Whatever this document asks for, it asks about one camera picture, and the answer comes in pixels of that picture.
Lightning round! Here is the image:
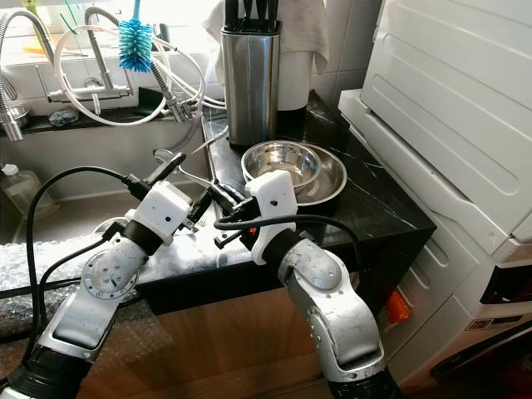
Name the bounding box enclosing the stainless steel sink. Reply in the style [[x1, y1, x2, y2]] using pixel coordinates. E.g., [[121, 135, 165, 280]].
[[0, 123, 221, 254]]

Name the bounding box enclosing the dark scrub pad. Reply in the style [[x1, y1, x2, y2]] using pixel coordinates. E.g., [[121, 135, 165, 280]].
[[47, 108, 80, 127]]

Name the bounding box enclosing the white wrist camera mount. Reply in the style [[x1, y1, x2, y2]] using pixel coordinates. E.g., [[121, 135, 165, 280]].
[[245, 172, 298, 265], [125, 181, 200, 246]]

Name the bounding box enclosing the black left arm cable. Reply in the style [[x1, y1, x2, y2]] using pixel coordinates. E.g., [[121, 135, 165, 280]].
[[27, 166, 150, 342]]

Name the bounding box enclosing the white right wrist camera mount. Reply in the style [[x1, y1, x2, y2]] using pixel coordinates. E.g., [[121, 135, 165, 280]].
[[245, 172, 298, 265]]

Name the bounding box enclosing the white washing machine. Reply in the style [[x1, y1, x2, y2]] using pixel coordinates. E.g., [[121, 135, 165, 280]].
[[374, 241, 532, 392]]

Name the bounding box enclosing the clear plastic bottle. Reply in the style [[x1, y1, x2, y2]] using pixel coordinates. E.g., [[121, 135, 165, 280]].
[[0, 164, 47, 219]]

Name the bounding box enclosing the white cloth towel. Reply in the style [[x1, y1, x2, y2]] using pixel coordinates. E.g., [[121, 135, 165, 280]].
[[204, 0, 333, 76]]

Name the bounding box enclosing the black sponge holder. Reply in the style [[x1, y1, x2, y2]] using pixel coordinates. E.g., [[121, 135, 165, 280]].
[[129, 87, 165, 113]]

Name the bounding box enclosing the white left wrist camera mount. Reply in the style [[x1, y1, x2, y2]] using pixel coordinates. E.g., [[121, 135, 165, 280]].
[[125, 181, 200, 246]]

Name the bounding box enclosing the chrome gooseneck tap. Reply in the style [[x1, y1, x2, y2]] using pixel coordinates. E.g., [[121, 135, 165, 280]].
[[46, 7, 190, 124]]

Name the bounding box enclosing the stainless steel bowl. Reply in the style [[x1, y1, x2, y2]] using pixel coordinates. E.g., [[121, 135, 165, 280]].
[[241, 140, 325, 188]]

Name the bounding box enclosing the white looped hose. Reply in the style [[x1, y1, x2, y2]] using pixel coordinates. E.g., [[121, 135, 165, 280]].
[[52, 25, 204, 127]]

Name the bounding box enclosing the steel spring hose faucet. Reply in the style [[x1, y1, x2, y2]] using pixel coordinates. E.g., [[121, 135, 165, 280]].
[[0, 8, 55, 142]]

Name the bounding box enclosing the stainless steel knife block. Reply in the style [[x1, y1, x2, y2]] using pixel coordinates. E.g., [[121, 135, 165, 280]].
[[222, 0, 282, 149]]

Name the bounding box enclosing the wooden base cabinet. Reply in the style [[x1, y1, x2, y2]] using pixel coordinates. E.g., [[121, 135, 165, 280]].
[[133, 287, 333, 399]]

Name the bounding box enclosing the clear bubble wrap sheet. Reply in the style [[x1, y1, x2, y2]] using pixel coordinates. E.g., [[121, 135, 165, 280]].
[[0, 241, 159, 350]]

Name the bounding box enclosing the white countertop dish appliance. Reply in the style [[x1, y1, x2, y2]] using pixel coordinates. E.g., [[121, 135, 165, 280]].
[[338, 0, 532, 267]]

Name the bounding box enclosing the translucent grey hose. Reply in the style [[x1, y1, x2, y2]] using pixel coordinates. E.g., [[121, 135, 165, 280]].
[[150, 116, 204, 155]]

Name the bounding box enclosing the shallow stainless steel plate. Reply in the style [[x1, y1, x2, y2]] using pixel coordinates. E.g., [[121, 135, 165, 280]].
[[241, 145, 348, 207]]

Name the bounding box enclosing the blue bottle brush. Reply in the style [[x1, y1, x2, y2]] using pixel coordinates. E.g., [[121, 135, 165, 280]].
[[118, 0, 155, 73]]

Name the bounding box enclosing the small orange object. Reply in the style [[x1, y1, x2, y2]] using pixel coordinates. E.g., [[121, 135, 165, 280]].
[[387, 287, 412, 327]]

